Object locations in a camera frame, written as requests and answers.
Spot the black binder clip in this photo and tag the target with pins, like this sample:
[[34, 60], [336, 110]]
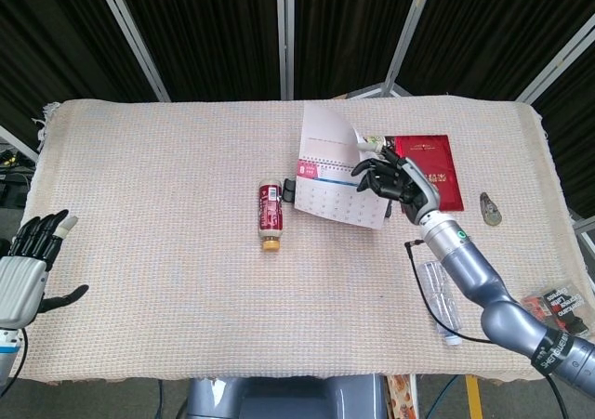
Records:
[[290, 190]]

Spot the black folding screen white frame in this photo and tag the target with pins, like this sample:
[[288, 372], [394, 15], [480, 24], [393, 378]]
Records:
[[209, 29]]

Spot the beige woven tablecloth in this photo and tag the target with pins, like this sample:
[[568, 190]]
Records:
[[162, 228]]

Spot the orange patterned box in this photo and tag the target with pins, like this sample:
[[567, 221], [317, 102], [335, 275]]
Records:
[[402, 398]]

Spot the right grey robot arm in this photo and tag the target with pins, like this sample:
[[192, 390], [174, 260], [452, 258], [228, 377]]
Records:
[[469, 270]]

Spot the red label coffee bottle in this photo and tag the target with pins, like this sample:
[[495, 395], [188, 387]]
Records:
[[270, 212]]

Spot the grey correction tape dispenser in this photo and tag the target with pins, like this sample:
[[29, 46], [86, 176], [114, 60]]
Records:
[[491, 210]]

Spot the clear plastic bottle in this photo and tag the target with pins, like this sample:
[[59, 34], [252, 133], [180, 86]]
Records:
[[439, 298]]

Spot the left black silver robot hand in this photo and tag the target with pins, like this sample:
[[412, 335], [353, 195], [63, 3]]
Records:
[[21, 279]]

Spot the red base desk calendar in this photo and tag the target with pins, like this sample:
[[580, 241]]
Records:
[[334, 200]]

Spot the grey robot torso base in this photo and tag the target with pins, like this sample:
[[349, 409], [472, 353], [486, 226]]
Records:
[[279, 400]]

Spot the black printed coffee packet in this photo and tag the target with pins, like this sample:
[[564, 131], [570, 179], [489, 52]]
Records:
[[560, 305]]

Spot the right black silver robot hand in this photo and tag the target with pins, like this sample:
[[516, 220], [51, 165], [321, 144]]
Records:
[[409, 189]]

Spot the red booklet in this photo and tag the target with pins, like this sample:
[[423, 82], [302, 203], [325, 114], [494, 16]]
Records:
[[432, 159]]

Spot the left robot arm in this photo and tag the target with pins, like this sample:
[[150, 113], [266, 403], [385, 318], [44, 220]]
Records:
[[7, 354]]

